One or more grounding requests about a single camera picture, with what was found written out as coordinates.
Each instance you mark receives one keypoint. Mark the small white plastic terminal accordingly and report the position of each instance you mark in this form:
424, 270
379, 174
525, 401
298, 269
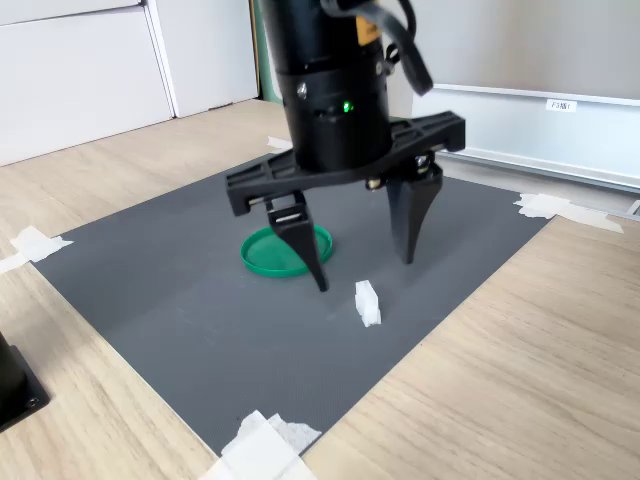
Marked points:
367, 302

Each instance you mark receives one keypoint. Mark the round green lid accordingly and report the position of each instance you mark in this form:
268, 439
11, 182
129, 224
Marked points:
260, 255

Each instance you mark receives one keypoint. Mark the white tape cross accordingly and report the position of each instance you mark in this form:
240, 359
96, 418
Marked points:
550, 206
35, 245
277, 142
260, 450

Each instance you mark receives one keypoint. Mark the dark grey mat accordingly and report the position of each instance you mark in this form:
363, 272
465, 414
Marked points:
200, 320

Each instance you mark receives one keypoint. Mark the small white printed label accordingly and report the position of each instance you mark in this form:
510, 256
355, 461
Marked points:
560, 105

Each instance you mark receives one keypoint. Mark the green partition edge trim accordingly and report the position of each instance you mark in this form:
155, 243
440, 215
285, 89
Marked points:
266, 87

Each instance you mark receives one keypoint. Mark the white partition panel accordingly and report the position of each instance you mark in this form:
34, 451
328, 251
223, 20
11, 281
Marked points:
210, 50

